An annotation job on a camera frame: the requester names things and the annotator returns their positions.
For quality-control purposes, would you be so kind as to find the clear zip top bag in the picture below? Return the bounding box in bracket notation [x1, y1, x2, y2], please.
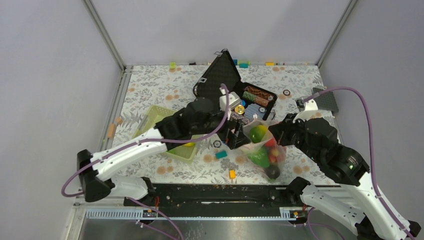
[239, 118, 287, 182]

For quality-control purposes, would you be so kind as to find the loose poker chip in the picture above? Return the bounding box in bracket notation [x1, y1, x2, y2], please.
[213, 140, 222, 148]

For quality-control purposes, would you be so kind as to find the blue playing cards deck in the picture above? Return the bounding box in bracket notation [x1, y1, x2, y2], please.
[244, 103, 267, 120]

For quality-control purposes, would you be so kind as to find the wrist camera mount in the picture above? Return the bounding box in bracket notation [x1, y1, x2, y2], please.
[218, 87, 242, 111]
[294, 99, 319, 121]

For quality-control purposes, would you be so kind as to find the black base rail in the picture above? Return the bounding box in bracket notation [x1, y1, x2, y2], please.
[139, 183, 307, 218]

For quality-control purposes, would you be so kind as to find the wooden block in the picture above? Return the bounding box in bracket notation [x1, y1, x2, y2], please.
[106, 123, 117, 139]

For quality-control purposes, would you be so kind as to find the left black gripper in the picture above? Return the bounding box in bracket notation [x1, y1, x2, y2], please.
[191, 104, 251, 149]

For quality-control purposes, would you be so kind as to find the red strawberry bunch toy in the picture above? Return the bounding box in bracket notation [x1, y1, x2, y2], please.
[267, 147, 283, 165]

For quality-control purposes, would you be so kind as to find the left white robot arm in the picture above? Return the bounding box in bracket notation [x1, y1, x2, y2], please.
[77, 94, 250, 206]

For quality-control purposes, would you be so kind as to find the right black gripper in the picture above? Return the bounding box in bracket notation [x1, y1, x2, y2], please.
[267, 112, 322, 162]

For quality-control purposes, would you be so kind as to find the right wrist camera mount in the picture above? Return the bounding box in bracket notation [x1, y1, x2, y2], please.
[294, 99, 319, 121]

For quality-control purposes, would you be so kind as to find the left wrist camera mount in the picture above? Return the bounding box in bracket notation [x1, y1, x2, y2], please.
[218, 87, 242, 111]

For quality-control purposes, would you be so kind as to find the teal small block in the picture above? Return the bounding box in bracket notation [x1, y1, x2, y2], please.
[215, 150, 228, 160]

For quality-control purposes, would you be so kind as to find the yellow toy mango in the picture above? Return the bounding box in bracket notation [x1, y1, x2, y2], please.
[249, 125, 268, 144]

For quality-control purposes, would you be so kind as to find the dark grey lego baseplate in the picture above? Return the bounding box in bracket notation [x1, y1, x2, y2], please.
[313, 92, 339, 114]

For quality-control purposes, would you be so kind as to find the green plastic basket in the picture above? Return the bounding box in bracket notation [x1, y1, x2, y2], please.
[131, 105, 198, 164]

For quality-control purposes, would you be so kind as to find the red toy pepper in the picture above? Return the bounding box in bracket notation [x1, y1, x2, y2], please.
[263, 138, 278, 149]

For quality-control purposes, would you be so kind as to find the white green leek toy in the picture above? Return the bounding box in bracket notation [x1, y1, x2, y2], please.
[247, 147, 270, 168]

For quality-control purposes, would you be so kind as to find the yellow small block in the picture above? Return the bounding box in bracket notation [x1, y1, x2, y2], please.
[228, 169, 237, 180]

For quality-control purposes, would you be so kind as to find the yellow toy banana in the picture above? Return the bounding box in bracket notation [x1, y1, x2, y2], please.
[183, 142, 196, 147]

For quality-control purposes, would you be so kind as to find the black poker chip case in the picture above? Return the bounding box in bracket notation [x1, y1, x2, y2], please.
[192, 49, 277, 120]

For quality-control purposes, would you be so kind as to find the yellow big blind button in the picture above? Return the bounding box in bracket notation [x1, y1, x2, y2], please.
[234, 105, 245, 115]

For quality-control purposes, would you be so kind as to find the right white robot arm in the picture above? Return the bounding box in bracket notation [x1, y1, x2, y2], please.
[268, 114, 422, 240]

